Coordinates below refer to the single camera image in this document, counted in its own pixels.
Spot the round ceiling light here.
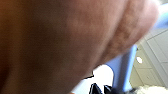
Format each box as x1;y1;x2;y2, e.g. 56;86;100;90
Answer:
135;56;144;65

